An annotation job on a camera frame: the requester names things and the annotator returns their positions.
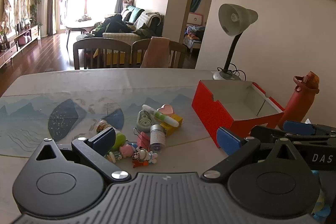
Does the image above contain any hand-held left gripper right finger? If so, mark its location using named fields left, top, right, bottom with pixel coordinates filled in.
left=202, top=126, right=308, bottom=183

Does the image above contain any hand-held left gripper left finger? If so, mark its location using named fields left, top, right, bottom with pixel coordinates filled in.
left=28, top=127, right=131, bottom=184

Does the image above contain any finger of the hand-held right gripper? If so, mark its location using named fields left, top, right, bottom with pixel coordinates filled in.
left=284, top=121, right=336, bottom=137
left=250, top=125, right=336, bottom=148

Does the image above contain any yellow label jar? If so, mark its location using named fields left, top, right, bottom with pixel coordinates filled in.
left=96, top=119, right=116, bottom=135

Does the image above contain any green ball toy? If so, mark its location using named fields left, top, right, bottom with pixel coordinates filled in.
left=111, top=132, right=127, bottom=152

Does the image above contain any small pale figurine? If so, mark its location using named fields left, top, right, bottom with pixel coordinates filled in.
left=106, top=151, right=123, bottom=164

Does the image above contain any pink pig figurine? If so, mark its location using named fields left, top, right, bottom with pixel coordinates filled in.
left=119, top=143, right=136, bottom=158

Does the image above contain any red cardboard box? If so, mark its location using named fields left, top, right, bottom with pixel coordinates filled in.
left=192, top=80, right=286, bottom=149

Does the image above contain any pink binder clip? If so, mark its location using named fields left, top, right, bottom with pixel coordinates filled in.
left=134, top=128, right=152, bottom=151

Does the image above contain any white rabbit figurine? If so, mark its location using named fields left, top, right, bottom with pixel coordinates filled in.
left=132, top=147, right=158, bottom=168

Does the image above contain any green correction tape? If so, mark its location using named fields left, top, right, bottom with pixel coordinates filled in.
left=136, top=110, right=152, bottom=131

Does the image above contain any grey lid jar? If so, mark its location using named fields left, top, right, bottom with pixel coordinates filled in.
left=149, top=124, right=167, bottom=153

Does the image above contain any small yellow box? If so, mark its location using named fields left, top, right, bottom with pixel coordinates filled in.
left=160, top=114, right=184, bottom=137

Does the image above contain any white pen green label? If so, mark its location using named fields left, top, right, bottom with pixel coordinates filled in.
left=142, top=105, right=180, bottom=128

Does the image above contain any pink heart dish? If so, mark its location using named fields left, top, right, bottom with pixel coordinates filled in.
left=157, top=104, right=175, bottom=117

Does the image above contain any red water bottle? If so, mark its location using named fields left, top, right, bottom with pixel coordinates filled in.
left=278, top=70, right=321, bottom=130

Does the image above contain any blue mountain printed mat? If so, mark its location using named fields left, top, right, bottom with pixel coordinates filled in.
left=0, top=83, right=219, bottom=159

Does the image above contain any blue patterned cloth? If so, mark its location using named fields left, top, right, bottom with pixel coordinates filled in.
left=311, top=170, right=336, bottom=224

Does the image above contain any brown wooden dining chair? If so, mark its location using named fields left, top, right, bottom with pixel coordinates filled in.
left=73, top=38, right=132, bottom=70
left=131, top=39, right=188, bottom=69

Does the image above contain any pink towel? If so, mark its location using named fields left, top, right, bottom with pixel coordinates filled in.
left=140, top=36, right=171, bottom=68

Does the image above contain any light fabric sofa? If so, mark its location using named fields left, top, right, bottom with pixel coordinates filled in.
left=102, top=6, right=165, bottom=44

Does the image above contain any dark clothing pile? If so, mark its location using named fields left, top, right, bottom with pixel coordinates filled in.
left=92, top=14, right=135, bottom=38

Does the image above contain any bed with colourful bedding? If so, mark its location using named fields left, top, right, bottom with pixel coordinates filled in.
left=182, top=12, right=207, bottom=53

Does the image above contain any oval coffee table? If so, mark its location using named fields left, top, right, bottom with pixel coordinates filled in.
left=64, top=19, right=102, bottom=46

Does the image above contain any white desk lamp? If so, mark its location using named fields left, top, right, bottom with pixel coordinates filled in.
left=212, top=3, right=259, bottom=81

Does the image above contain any wooden tv cabinet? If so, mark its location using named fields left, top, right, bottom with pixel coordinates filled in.
left=0, top=25, right=42, bottom=69

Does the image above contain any white floor air conditioner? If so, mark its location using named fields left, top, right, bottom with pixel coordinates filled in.
left=37, top=0, right=50, bottom=37

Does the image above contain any green house plant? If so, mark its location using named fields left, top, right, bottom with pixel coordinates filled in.
left=30, top=0, right=44, bottom=28

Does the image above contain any floral hanging cloth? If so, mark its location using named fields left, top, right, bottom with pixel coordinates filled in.
left=2, top=0, right=31, bottom=31

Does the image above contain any black lamp cable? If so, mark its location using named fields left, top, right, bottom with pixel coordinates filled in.
left=223, top=63, right=247, bottom=81

